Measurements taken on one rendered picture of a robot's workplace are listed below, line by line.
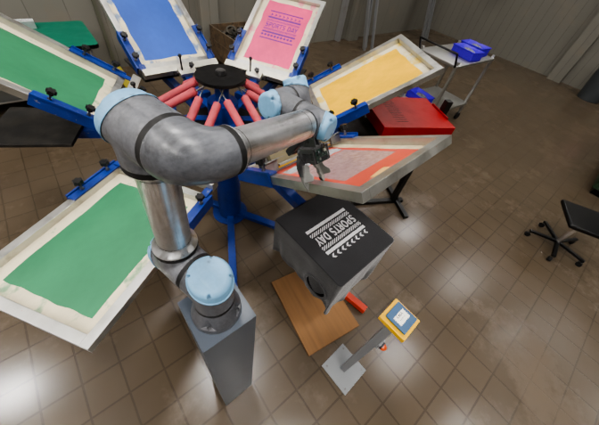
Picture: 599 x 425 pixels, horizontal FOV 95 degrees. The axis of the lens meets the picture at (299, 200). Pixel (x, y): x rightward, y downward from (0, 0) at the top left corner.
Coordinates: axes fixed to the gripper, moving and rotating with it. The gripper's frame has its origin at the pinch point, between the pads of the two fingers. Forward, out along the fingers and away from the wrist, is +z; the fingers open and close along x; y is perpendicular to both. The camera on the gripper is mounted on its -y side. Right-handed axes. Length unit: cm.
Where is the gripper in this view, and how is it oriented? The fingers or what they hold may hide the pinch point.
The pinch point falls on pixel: (314, 183)
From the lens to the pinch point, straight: 98.6
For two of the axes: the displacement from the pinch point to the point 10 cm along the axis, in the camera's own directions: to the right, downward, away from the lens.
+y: 6.3, 1.6, -7.6
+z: 2.3, 9.0, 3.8
